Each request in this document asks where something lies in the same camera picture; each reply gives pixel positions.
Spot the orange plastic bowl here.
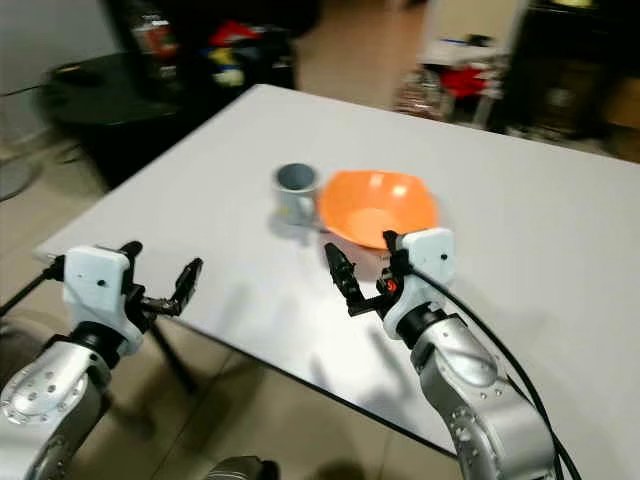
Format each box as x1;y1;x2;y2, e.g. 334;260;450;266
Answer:
316;169;440;252

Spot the black table leg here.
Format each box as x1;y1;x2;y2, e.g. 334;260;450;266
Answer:
148;322;203;394

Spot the grey mug with yellow sticker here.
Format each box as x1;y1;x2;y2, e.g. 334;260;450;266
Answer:
272;162;322;228

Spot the grey round fan base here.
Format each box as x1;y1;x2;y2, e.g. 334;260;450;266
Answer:
0;158;38;202

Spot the black round side table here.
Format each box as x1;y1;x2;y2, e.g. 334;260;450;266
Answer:
42;52;199;191

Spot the red bag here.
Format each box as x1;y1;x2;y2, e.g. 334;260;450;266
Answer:
439;62;497;99

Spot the grey robot foot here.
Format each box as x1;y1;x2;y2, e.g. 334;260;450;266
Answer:
206;456;281;480

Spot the small white table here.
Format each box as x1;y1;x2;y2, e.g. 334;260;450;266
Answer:
418;33;503;127

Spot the red and yellow toy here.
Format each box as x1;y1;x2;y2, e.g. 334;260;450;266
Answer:
206;18;278;89

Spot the black cabinet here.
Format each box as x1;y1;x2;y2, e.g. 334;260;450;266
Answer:
500;0;623;141

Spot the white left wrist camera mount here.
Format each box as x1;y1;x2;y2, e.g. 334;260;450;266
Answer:
62;244;142;358

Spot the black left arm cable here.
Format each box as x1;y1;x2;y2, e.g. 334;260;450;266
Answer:
0;262;67;317

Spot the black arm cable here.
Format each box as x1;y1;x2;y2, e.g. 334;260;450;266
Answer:
0;262;67;317
432;264;583;480

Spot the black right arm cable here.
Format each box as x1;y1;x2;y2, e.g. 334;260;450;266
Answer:
432;264;583;480

